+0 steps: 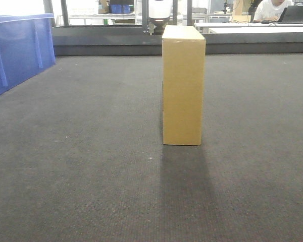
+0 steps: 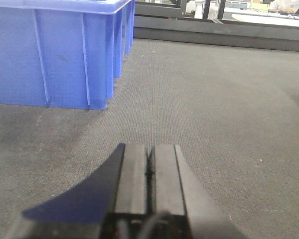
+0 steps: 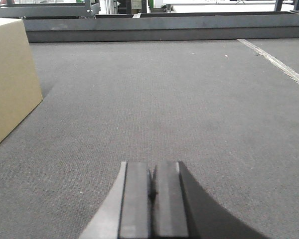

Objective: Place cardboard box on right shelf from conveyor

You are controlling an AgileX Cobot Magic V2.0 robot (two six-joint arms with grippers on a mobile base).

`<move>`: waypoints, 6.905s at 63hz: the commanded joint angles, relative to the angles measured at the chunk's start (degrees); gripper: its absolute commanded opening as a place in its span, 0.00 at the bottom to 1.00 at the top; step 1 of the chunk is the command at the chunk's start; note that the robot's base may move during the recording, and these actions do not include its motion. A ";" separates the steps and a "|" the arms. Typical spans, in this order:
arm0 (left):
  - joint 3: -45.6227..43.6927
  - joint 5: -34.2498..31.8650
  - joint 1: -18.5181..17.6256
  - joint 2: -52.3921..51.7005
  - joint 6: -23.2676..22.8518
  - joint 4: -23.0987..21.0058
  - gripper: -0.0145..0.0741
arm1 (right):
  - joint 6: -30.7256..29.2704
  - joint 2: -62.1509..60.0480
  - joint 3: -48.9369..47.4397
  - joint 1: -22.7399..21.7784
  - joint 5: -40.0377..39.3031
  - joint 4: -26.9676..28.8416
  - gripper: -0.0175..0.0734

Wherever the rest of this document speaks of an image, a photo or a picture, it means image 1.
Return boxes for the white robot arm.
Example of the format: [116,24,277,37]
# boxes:
[146,0,172,36]

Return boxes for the tall brown cardboard box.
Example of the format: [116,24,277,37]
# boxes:
[162,25,206,146]

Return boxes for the white work table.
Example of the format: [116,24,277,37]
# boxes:
[194,22,303,34]

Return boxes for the blue plastic crate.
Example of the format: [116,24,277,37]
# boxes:
[0,13,56,95]

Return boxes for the person in white shirt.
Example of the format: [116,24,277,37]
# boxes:
[253,0,293,22]

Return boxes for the black laptop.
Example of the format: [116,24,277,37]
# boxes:
[277,5,303,24]

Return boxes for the black conveyor side rail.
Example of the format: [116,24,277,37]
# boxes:
[52,26,303,56]

